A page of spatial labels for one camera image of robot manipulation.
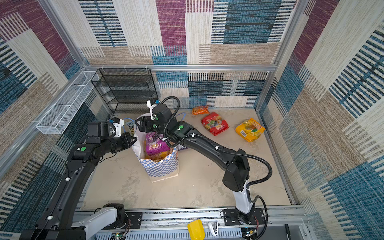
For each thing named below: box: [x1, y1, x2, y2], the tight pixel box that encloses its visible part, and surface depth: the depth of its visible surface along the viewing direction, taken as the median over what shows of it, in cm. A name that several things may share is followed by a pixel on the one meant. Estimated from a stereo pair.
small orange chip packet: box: [191, 105, 210, 115], surface depth 117 cm
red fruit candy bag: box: [201, 111, 229, 136], surface depth 108 cm
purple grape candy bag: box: [145, 131, 171, 155], surface depth 87 cm
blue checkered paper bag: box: [132, 121, 179, 183], surface depth 72 cm
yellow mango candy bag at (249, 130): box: [235, 118, 266, 143], surface depth 104 cm
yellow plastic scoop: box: [187, 219, 206, 240], surface depth 72 cm
